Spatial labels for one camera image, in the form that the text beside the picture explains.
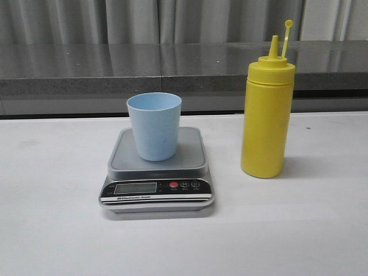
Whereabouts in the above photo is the grey stone counter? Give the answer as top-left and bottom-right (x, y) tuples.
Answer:
(1, 41), (367, 118)

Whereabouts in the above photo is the silver digital kitchen scale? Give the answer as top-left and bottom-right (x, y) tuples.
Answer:
(98, 126), (215, 213)

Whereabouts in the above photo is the yellow squeeze bottle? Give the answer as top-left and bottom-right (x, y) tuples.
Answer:
(241, 20), (296, 178)

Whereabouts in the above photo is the light blue plastic cup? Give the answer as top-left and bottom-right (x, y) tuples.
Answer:
(126, 92), (182, 161)

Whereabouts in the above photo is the grey pleated curtain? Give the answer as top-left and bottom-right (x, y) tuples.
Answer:
(1, 1), (367, 44)

